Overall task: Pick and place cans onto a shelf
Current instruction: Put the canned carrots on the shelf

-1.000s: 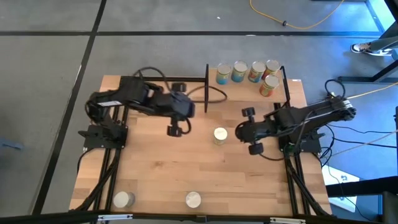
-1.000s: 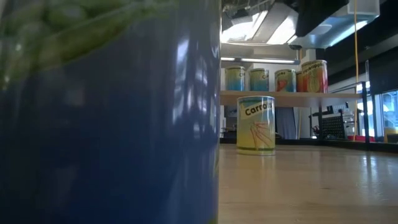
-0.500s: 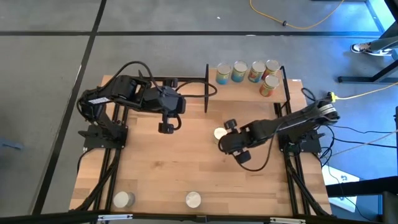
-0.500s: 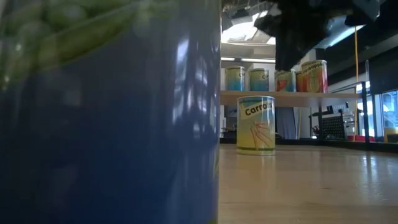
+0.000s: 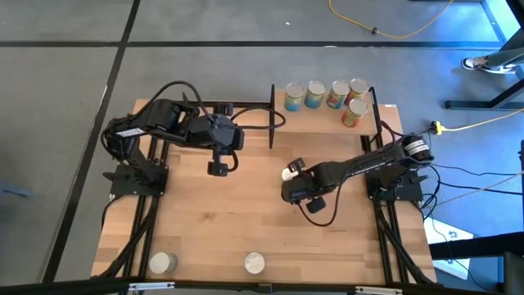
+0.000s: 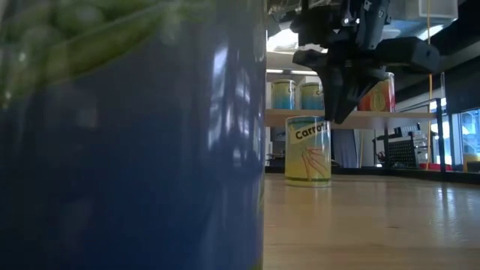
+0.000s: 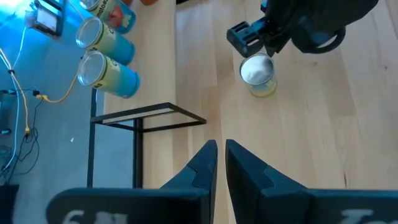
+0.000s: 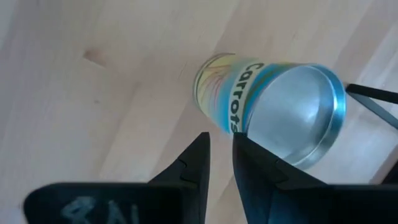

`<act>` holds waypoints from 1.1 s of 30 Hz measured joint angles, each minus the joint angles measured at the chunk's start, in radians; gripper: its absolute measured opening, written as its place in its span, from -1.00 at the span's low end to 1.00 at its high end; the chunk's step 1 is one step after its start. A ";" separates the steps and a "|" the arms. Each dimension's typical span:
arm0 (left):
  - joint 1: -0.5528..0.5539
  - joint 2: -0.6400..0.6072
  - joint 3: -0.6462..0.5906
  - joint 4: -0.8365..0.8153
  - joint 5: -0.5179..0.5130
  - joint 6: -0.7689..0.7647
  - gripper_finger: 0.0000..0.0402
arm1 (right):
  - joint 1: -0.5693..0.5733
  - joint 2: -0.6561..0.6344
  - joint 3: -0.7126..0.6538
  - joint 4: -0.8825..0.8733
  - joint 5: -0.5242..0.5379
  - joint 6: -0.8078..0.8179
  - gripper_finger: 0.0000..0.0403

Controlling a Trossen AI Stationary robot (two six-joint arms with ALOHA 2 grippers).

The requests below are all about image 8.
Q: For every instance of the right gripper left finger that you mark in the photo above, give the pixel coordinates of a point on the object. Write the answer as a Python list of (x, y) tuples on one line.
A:
[(196, 168)]

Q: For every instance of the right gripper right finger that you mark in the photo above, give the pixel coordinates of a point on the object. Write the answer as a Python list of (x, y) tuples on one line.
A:
[(252, 177)]

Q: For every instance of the blue yellow carrots tin can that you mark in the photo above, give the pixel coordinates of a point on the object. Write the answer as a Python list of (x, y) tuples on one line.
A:
[(280, 109)]

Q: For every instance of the black metal shelf bracket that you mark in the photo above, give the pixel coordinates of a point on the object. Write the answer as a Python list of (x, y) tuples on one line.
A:
[(373, 93)]

